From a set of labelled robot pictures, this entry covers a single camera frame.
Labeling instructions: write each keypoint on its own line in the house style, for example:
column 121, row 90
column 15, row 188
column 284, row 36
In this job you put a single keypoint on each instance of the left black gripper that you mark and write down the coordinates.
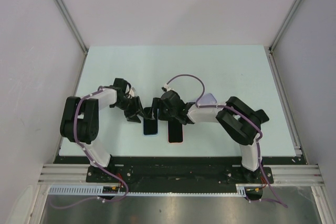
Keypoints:
column 137, row 109

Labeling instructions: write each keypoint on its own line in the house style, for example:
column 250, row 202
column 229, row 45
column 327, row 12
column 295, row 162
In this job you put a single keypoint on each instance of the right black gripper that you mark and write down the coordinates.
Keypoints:
column 158, row 104

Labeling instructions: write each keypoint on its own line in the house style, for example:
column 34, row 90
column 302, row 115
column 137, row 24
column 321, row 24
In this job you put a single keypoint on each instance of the light blue phone case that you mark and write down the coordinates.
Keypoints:
column 151, row 135

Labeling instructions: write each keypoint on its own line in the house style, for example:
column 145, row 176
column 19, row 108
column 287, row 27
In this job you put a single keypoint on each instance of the purple phone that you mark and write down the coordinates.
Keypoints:
column 175, row 132

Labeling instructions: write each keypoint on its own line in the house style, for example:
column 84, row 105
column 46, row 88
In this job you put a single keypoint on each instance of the pink phone case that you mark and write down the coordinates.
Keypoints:
column 175, row 142

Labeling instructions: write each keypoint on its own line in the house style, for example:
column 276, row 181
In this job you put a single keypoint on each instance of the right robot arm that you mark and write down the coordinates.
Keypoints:
column 240, row 122

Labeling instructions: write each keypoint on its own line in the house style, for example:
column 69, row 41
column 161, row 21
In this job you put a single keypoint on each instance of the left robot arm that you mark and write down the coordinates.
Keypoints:
column 80, row 119

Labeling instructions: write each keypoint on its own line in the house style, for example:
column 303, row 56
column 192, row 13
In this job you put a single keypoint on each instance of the lavender phone case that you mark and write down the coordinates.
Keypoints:
column 206, row 99

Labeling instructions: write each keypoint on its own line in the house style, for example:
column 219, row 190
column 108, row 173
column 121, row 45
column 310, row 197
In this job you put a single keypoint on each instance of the black phone right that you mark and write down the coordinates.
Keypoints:
column 262, row 116

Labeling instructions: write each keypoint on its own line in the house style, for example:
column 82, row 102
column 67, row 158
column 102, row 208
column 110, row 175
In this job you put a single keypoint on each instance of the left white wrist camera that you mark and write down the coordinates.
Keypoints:
column 131, row 93

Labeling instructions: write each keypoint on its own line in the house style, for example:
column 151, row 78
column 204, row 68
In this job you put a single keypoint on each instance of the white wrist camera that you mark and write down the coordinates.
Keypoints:
column 131, row 93
column 166, row 88

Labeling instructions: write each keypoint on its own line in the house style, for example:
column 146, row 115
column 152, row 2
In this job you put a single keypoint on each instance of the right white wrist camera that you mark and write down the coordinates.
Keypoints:
column 166, row 88

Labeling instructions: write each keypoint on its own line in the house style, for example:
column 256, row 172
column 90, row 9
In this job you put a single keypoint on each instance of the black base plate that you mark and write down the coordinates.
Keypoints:
column 250, row 177

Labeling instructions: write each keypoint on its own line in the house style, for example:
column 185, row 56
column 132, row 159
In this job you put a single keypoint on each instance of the white slotted cable duct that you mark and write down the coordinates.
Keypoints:
column 100, row 190

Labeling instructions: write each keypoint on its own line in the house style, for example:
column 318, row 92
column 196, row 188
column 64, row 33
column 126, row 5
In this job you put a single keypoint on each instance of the right side aluminium rail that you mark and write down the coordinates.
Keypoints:
column 285, row 104

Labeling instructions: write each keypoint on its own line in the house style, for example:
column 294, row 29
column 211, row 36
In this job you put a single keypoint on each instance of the aluminium rail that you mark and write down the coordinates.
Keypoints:
column 279, row 175
column 285, row 104

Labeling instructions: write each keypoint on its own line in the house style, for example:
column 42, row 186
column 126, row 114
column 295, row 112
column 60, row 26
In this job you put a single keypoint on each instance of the aluminium front rail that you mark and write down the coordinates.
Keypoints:
column 279, row 175

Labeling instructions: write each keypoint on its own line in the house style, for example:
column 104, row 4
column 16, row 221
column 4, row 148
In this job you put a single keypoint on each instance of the left corner aluminium post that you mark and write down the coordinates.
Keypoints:
column 71, row 25

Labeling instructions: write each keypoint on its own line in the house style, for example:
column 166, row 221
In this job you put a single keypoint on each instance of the corner aluminium post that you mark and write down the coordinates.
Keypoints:
column 71, row 25
column 284, row 25

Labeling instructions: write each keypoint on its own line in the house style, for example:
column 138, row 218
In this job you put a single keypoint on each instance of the right corner aluminium post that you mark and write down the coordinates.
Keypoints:
column 284, row 25

